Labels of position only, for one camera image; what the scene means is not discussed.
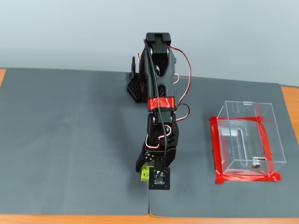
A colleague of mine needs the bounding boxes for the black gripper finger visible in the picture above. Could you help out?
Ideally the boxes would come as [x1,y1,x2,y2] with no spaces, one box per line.
[135,146,155,173]

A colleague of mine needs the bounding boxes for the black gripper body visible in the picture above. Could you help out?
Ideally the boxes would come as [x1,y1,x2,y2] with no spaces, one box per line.
[142,146,176,168]

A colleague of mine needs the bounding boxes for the green lego block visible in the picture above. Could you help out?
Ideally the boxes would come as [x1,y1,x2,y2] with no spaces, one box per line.
[140,165,155,182]

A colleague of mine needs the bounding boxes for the red tape band on arm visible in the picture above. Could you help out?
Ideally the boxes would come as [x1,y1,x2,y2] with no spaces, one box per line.
[147,97,176,110]

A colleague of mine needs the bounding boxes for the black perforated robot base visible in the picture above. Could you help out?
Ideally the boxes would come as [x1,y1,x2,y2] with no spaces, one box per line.
[125,76,148,105]

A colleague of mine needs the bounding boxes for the transparent plastic box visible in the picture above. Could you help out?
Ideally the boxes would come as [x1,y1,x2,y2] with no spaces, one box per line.
[216,100,287,177]

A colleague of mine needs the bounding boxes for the silver box lock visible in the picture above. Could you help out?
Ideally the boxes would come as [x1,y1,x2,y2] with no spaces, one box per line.
[251,156,267,169]

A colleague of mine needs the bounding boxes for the grey mat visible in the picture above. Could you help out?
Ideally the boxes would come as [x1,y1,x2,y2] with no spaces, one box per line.
[148,75,299,219]
[0,67,150,217]

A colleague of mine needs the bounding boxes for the red floor tape strip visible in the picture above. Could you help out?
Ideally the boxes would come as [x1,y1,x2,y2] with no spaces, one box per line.
[215,173,282,184]
[256,121,276,177]
[209,116,225,180]

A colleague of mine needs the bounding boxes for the black table clamp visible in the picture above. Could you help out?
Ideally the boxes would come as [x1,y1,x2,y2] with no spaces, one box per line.
[129,56,139,80]

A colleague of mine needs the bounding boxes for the black camera cable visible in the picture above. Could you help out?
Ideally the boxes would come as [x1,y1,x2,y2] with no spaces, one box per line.
[143,40,168,172]

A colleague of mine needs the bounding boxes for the short looped servo wire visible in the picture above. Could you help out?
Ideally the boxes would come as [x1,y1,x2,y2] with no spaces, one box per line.
[144,125,172,150]

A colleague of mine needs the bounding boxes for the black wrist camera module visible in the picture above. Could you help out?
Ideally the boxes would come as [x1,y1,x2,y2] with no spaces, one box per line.
[149,166,171,191]

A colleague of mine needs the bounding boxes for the long red white servo wire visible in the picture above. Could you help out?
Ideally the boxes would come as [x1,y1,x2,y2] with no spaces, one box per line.
[169,46,192,123]

